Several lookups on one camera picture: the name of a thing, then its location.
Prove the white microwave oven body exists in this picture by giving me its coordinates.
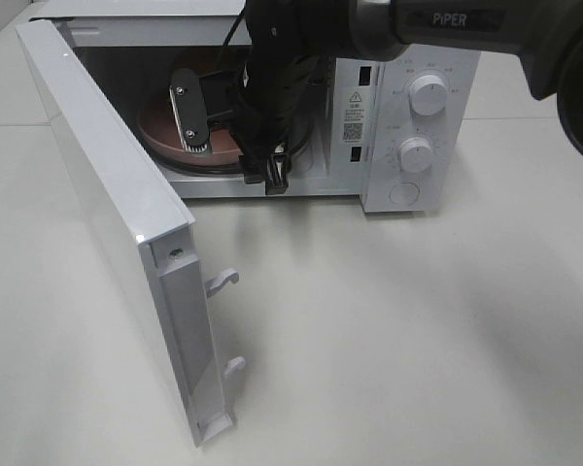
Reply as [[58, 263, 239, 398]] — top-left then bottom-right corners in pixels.
[[28, 1, 479, 213]]

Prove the upper white power knob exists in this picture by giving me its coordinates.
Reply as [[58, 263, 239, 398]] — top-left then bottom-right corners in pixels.
[[408, 74, 448, 117]]

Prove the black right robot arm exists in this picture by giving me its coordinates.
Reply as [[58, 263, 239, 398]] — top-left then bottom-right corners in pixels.
[[169, 1, 583, 195]]

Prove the pink round plate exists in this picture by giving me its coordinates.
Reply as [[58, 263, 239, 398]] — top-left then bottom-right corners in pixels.
[[137, 47, 243, 162]]

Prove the white microwave door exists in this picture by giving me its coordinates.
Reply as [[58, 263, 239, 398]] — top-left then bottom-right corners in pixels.
[[17, 19, 245, 446]]

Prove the round white door button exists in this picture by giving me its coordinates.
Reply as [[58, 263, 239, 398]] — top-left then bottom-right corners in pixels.
[[389, 183, 420, 206]]

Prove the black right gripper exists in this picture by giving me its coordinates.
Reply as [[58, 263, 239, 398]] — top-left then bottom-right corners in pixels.
[[169, 1, 335, 195]]

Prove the lower white timer knob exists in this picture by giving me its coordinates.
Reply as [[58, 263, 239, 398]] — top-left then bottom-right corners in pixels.
[[397, 137, 434, 173]]

